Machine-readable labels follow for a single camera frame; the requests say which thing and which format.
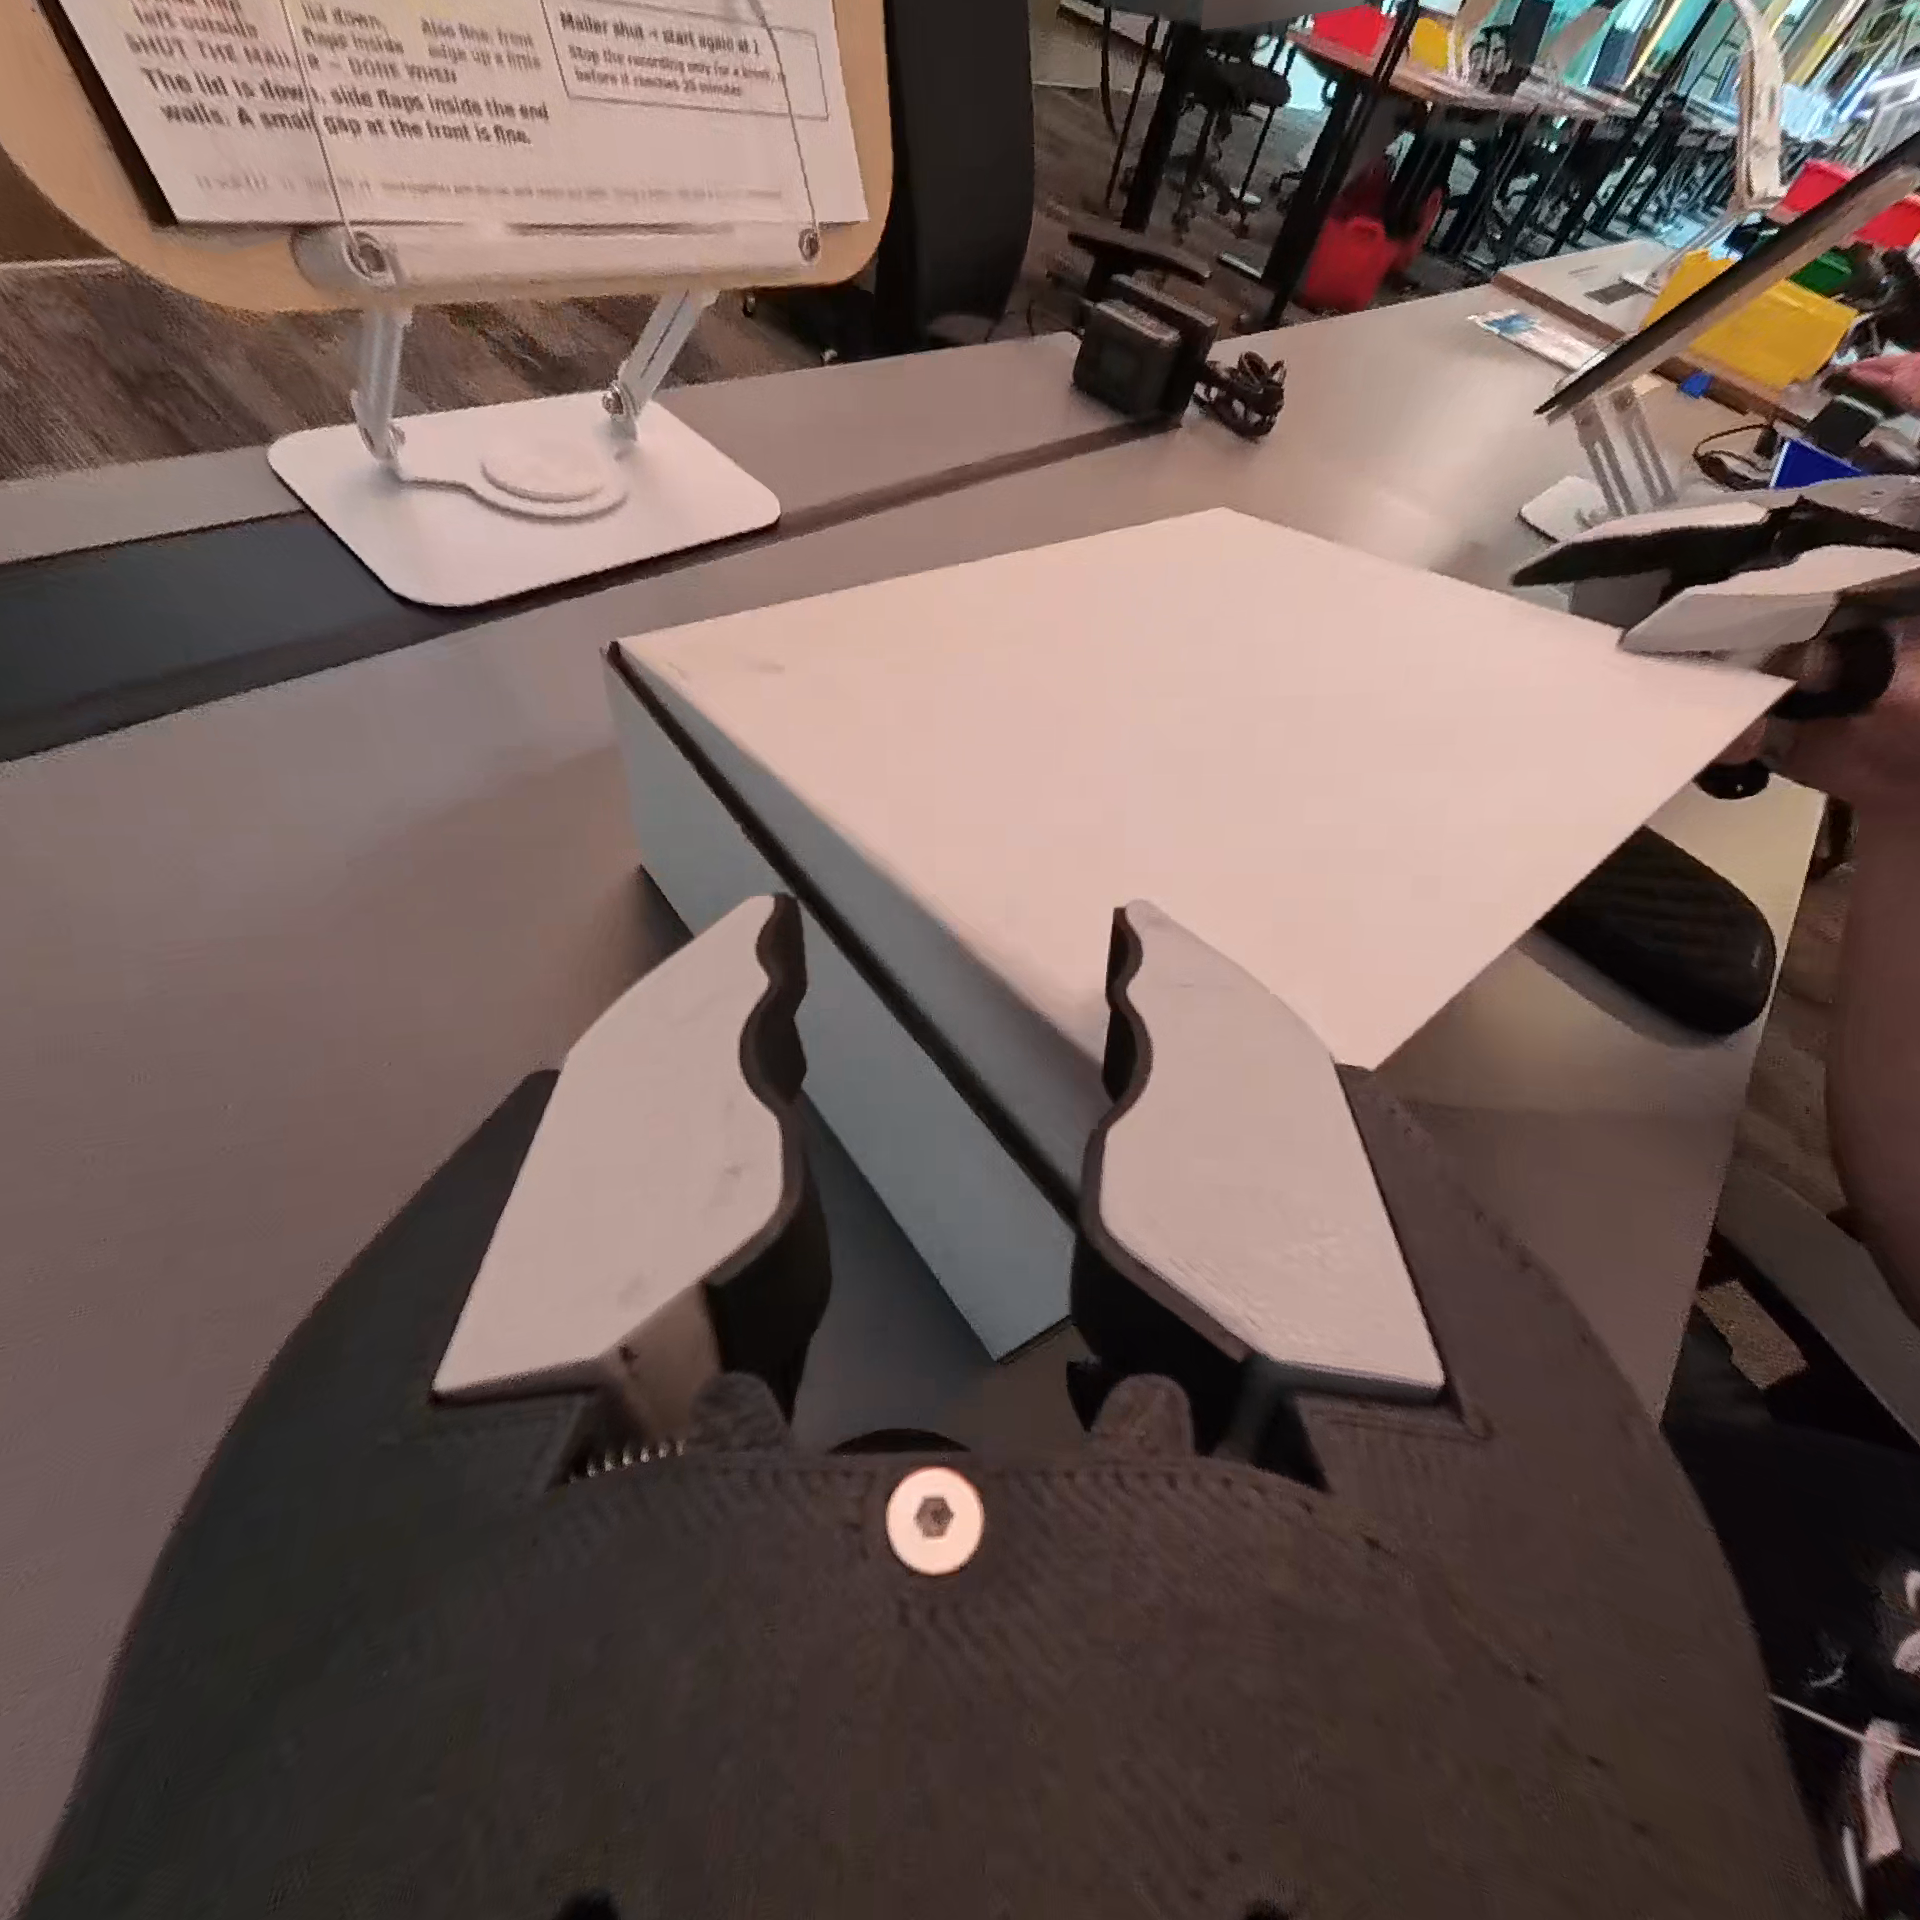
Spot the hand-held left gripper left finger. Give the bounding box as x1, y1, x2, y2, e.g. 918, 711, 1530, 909
430, 893, 832, 1427

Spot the person's dark printed clothing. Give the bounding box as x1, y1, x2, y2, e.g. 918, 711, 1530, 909
1664, 1319, 1920, 1920

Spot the white folding stand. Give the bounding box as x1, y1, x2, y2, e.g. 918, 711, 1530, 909
269, 226, 782, 611
1519, 376, 1683, 547

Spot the person's right forearm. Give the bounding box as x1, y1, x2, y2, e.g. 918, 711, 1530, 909
1822, 834, 1920, 1295

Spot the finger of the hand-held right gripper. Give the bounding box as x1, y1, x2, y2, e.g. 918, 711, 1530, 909
1619, 549, 1920, 656
1513, 500, 1783, 590

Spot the black power adapter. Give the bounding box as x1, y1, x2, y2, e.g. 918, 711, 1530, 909
1068, 292, 1222, 417

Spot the cardboard mailer box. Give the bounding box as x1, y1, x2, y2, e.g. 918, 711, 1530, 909
604, 508, 1795, 1362

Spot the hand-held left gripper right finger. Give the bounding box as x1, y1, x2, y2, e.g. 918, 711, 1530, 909
1068, 901, 1451, 1462

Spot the printed instruction sheet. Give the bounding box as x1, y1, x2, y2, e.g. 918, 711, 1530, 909
57, 0, 873, 229

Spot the wooden display board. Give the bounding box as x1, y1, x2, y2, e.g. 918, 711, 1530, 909
0, 0, 896, 315

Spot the black coiled cable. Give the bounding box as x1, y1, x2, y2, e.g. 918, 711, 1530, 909
1191, 354, 1289, 442

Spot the black office chair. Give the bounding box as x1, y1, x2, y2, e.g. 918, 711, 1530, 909
877, 0, 1216, 370

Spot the thin dark-edged board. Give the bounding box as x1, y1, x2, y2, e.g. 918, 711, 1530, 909
1536, 163, 1920, 422

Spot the person's right hand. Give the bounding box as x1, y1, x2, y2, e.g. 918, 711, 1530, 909
1764, 620, 1920, 856

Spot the background work table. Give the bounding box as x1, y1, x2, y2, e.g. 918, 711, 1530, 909
1289, 27, 1667, 324

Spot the yellow plastic bin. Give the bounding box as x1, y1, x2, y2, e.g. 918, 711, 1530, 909
1643, 250, 1861, 392

